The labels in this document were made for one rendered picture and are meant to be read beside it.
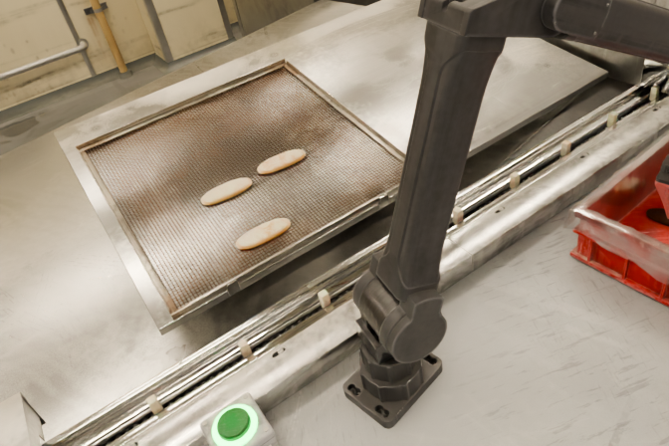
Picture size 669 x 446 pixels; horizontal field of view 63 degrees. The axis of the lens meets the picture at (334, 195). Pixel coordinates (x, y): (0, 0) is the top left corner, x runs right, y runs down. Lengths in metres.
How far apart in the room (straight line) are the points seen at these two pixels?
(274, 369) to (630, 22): 0.60
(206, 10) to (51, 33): 1.06
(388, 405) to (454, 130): 0.38
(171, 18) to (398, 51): 3.02
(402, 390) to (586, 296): 0.32
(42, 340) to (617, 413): 0.88
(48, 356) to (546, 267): 0.82
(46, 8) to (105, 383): 3.61
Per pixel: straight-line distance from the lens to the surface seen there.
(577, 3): 0.56
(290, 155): 1.06
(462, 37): 0.52
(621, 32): 0.67
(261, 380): 0.79
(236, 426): 0.71
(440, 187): 0.58
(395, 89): 1.23
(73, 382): 0.98
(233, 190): 1.02
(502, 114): 1.18
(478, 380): 0.80
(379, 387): 0.74
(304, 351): 0.80
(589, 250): 0.93
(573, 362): 0.83
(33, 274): 1.24
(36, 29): 4.37
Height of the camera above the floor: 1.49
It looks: 37 degrees down
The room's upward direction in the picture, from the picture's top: 12 degrees counter-clockwise
